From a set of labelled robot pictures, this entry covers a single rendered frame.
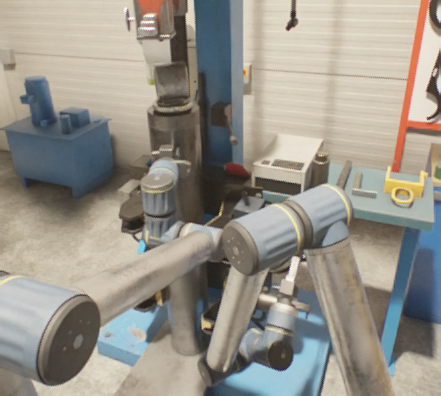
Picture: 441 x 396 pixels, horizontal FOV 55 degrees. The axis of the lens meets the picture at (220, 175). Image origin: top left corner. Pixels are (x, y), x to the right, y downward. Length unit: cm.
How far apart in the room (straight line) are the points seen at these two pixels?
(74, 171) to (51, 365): 349
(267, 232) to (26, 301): 57
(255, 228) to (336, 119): 268
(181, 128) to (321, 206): 73
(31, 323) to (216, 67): 156
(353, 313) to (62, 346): 80
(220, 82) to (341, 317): 124
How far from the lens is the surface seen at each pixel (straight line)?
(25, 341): 75
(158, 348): 249
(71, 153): 409
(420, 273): 281
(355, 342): 131
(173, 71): 168
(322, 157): 184
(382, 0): 346
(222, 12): 201
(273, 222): 109
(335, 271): 124
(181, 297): 215
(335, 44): 353
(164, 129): 170
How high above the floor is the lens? 200
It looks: 27 degrees down
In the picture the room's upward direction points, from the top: 2 degrees counter-clockwise
